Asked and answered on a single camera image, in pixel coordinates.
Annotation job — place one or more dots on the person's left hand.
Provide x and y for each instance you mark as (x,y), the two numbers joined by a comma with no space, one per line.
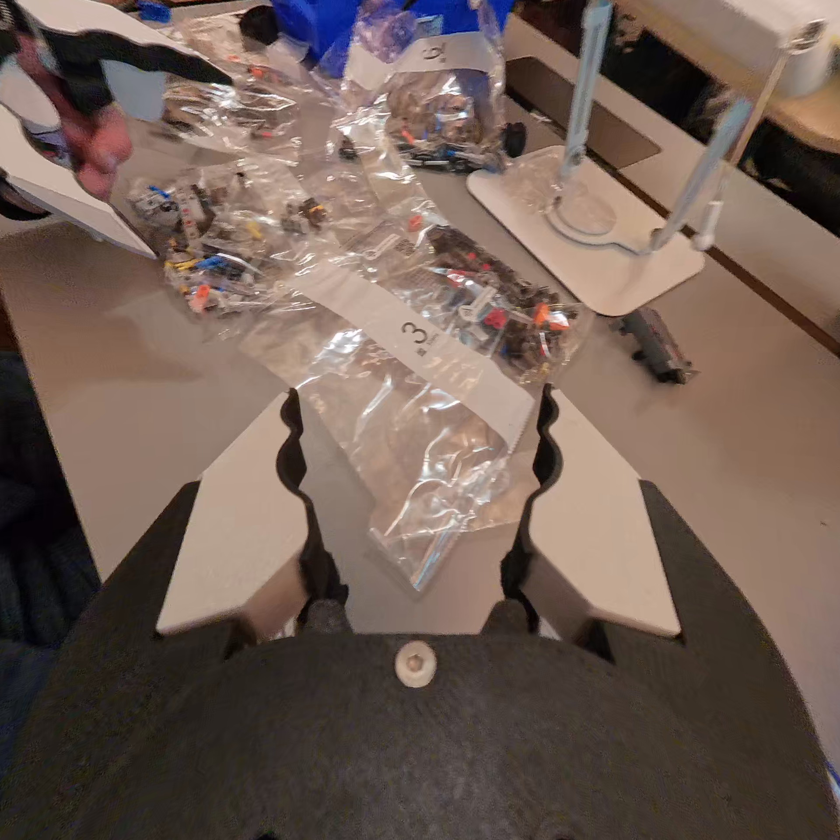
(98,151)

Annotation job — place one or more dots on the person's navy jacket torso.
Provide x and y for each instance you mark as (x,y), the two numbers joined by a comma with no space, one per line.
(39,525)

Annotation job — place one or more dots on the blue plastic bin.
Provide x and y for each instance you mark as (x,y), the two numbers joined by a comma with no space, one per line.
(315,26)

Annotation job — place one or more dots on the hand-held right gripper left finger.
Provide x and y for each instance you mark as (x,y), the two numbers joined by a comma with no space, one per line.
(243,538)

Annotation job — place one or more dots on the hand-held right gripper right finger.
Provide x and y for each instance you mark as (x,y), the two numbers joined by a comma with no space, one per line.
(590,538)

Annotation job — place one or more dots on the black lego tire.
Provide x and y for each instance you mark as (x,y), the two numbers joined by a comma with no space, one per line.
(515,138)

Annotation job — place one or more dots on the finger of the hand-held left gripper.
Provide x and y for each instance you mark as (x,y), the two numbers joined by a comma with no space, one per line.
(59,197)
(98,19)

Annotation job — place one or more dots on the empty clear plastic bag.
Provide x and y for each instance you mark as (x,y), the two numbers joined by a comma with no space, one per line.
(564,197)

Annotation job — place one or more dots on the dark grey lego assembly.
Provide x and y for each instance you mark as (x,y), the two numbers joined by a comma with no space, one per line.
(656,344)

